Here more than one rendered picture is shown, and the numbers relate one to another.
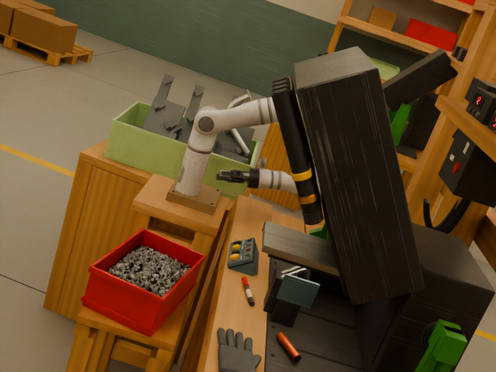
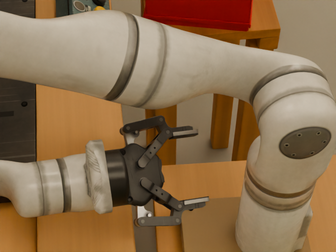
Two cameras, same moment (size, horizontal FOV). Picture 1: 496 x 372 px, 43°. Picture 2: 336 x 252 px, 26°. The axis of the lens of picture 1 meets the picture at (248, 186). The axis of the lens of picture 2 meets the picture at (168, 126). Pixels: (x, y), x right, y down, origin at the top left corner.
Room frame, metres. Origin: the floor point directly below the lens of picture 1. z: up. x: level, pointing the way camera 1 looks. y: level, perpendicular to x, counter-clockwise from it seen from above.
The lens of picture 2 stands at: (2.71, 0.04, 1.83)
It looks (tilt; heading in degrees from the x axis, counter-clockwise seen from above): 53 degrees down; 177
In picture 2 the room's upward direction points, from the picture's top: straight up
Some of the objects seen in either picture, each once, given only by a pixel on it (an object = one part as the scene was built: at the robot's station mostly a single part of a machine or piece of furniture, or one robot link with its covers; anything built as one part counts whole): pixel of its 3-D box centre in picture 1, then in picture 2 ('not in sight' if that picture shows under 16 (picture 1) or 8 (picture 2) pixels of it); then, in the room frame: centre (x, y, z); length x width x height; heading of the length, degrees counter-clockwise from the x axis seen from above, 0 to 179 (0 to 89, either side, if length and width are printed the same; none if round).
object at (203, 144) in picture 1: (204, 130); (290, 133); (2.19, 0.21, 1.13); 0.09 x 0.09 x 0.17; 5
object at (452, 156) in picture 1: (475, 166); not in sight; (1.70, -0.57, 1.42); 0.17 x 0.12 x 0.15; 3
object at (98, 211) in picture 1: (151, 240); not in sight; (2.68, 0.35, 0.39); 0.68 x 0.52 x 0.79; 83
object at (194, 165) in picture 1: (193, 170); (273, 203); (2.20, 0.21, 0.97); 0.09 x 0.09 x 0.17; 7
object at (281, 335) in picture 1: (288, 346); not in sight; (1.36, -0.23, 0.91); 0.09 x 0.02 x 0.02; 33
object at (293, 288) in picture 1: (294, 301); not in sight; (1.48, -0.21, 0.97); 0.10 x 0.02 x 0.14; 93
